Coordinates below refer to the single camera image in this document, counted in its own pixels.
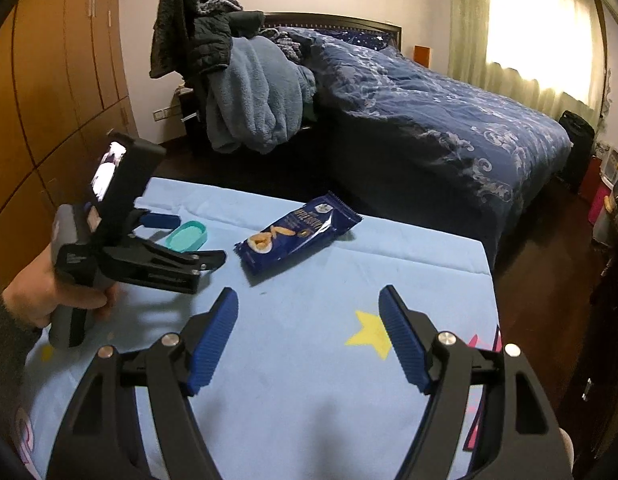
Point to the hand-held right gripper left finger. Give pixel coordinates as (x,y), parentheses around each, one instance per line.
(214,345)

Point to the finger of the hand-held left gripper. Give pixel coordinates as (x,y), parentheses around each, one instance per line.
(161,220)
(174,265)

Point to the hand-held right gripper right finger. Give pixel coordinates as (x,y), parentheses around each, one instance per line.
(401,340)

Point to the teal small cup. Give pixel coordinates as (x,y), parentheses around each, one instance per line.
(186,236)

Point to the dark blue snack packet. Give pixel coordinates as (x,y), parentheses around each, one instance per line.
(289,240)

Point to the person's left forearm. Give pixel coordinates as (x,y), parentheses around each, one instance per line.
(4,365)

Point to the person's left hand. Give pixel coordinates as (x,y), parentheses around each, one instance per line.
(31,295)

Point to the light blue printed tablecloth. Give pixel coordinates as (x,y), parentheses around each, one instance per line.
(314,310)

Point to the dark nightstand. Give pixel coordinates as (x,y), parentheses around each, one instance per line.
(191,120)

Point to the brown wooden wardrobe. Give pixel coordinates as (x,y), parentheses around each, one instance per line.
(49,85)

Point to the light blue fleece blanket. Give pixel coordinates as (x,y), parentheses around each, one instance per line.
(259,100)

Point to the dark wooden bed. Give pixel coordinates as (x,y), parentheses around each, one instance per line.
(389,185)

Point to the dark puffer jacket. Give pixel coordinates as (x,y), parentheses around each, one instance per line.
(214,40)

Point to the grey fleece garment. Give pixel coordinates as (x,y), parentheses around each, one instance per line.
(176,20)

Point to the white round bowl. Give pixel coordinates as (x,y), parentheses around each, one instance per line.
(567,452)

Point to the dark wooden dresser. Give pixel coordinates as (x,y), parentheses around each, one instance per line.
(609,340)

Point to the blue patterned duvet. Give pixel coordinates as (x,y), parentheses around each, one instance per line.
(414,110)

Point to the pink plastic bin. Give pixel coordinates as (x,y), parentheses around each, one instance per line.
(597,190)

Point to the orange wooden chair back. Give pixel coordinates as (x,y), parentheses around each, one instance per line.
(422,55)

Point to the pale green curtain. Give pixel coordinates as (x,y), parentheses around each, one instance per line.
(469,20)

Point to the white wall socket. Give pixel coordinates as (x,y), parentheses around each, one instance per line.
(161,114)

